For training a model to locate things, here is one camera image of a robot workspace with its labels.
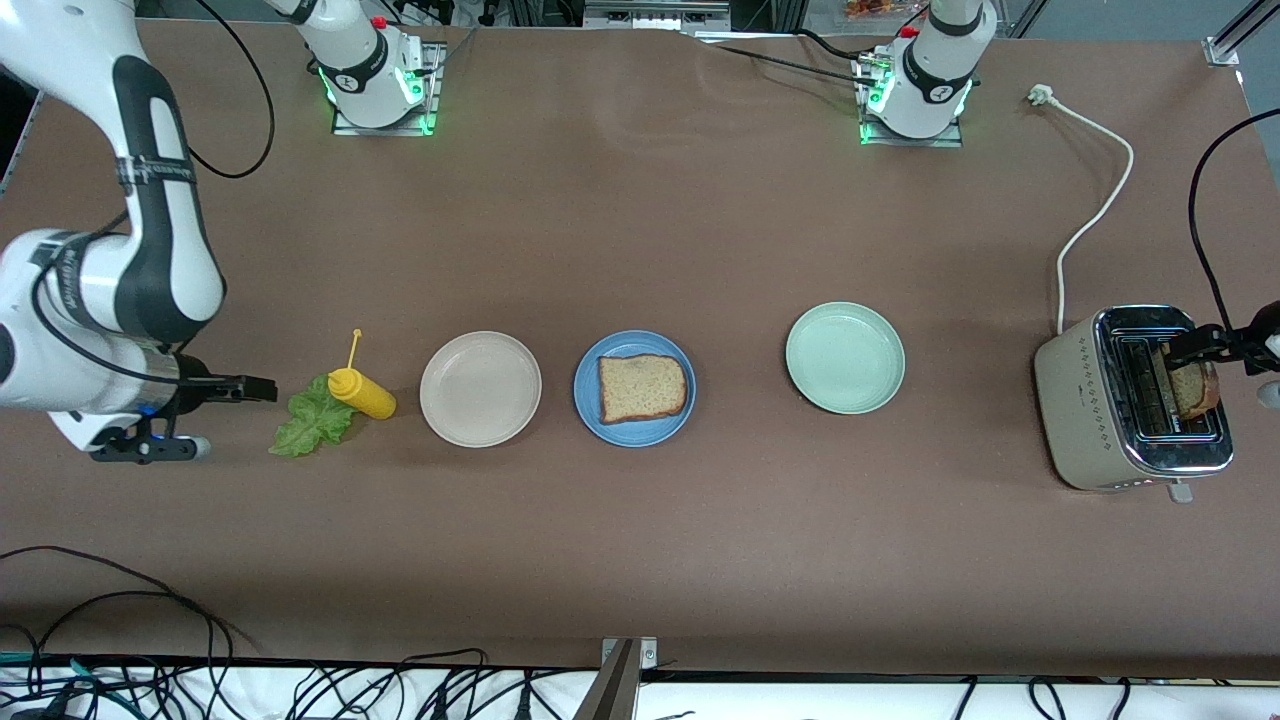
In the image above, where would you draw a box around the brown bread slice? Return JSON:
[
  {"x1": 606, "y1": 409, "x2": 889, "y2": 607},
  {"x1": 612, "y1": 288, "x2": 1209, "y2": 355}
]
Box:
[
  {"x1": 598, "y1": 354, "x2": 689, "y2": 425},
  {"x1": 1163, "y1": 345, "x2": 1222, "y2": 421}
]

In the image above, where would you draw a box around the green lettuce leaf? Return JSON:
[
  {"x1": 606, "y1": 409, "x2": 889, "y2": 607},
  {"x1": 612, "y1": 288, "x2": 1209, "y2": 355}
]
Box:
[{"x1": 268, "y1": 374, "x2": 357, "y2": 459}]

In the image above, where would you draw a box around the beige round plate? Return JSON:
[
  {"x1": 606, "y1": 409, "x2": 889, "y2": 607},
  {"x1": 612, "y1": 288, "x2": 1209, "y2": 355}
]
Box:
[{"x1": 419, "y1": 331, "x2": 543, "y2": 449}]

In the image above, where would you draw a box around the green round plate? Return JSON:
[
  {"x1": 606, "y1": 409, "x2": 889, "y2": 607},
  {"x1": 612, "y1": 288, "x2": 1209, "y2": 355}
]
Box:
[{"x1": 785, "y1": 301, "x2": 907, "y2": 416}]

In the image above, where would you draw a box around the blue round plate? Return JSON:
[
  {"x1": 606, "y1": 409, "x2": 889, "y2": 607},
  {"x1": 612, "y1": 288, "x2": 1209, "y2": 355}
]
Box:
[{"x1": 573, "y1": 330, "x2": 698, "y2": 448}]

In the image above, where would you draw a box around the yellow squeeze bottle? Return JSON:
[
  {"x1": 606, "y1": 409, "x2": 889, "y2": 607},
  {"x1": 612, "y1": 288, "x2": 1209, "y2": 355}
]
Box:
[{"x1": 327, "y1": 329, "x2": 398, "y2": 421}]

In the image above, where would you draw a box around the beige chrome toaster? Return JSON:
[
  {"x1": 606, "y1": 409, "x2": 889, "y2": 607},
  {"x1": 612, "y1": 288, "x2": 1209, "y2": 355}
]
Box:
[{"x1": 1033, "y1": 305, "x2": 1236, "y2": 504}]

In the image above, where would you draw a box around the grey aluminium profile beam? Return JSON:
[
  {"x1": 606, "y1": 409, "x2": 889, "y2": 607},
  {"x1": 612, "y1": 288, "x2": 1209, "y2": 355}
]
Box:
[{"x1": 572, "y1": 640, "x2": 641, "y2": 720}]

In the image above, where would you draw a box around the grey power strip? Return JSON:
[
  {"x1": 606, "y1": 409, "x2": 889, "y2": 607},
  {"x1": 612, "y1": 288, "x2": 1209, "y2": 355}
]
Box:
[{"x1": 583, "y1": 0, "x2": 733, "y2": 31}]

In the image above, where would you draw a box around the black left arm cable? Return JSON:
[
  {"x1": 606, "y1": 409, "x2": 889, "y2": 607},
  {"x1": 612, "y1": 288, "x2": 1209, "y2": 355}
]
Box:
[{"x1": 1188, "y1": 108, "x2": 1280, "y2": 336}]

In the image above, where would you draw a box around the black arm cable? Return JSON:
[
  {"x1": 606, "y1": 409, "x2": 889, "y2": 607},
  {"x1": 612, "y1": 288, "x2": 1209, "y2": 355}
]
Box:
[
  {"x1": 1188, "y1": 108, "x2": 1280, "y2": 336},
  {"x1": 30, "y1": 0, "x2": 276, "y2": 386}
]

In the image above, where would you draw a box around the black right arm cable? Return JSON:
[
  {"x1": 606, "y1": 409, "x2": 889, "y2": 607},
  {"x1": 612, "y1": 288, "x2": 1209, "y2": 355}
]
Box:
[{"x1": 30, "y1": 0, "x2": 276, "y2": 386}]

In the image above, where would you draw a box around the aluminium frame profile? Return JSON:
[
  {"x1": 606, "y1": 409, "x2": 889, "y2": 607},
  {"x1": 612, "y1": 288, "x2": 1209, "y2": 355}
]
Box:
[{"x1": 1205, "y1": 0, "x2": 1280, "y2": 69}]

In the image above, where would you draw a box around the white toaster power cable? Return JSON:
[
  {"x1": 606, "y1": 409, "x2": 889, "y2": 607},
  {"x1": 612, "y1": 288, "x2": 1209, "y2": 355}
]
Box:
[{"x1": 1029, "y1": 85, "x2": 1137, "y2": 337}]

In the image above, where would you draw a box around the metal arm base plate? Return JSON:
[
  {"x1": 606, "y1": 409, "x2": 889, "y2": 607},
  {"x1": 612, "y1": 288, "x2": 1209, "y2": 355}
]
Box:
[
  {"x1": 332, "y1": 40, "x2": 443, "y2": 137},
  {"x1": 857, "y1": 50, "x2": 966, "y2": 149}
]

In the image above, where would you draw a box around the metal corner bracket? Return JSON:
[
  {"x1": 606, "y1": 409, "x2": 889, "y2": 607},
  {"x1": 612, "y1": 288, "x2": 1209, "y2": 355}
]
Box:
[{"x1": 600, "y1": 637, "x2": 659, "y2": 669}]

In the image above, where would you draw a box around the black base cable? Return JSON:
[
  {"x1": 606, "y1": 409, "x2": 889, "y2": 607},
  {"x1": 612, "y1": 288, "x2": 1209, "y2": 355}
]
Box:
[{"x1": 700, "y1": 40, "x2": 881, "y2": 89}]

